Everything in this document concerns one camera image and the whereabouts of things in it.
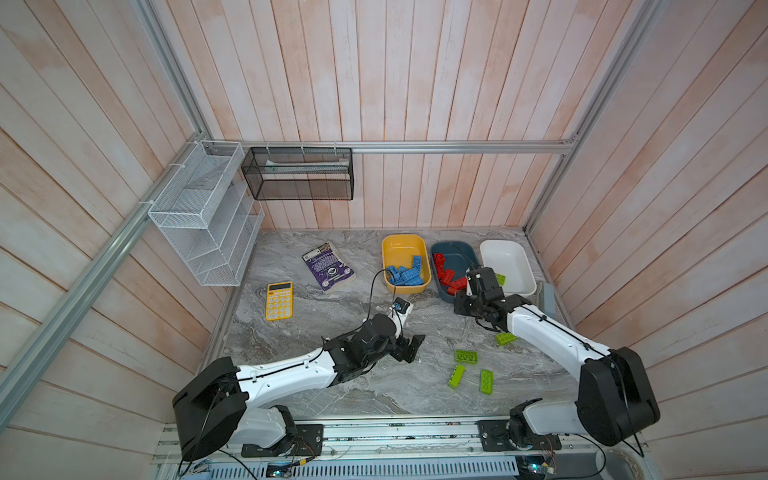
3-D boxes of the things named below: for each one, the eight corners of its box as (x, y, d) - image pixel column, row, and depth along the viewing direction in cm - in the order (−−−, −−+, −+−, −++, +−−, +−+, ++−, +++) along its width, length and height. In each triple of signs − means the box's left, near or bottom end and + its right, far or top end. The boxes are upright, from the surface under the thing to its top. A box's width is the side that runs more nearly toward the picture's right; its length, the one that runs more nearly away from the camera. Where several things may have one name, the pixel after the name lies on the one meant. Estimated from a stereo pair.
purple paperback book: (326, 295, 103) (325, 290, 101) (303, 259, 114) (301, 254, 111) (356, 279, 108) (355, 274, 105) (331, 246, 118) (330, 241, 115)
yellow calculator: (267, 322, 97) (266, 319, 95) (268, 287, 106) (266, 284, 104) (294, 317, 98) (293, 314, 96) (292, 282, 107) (291, 279, 105)
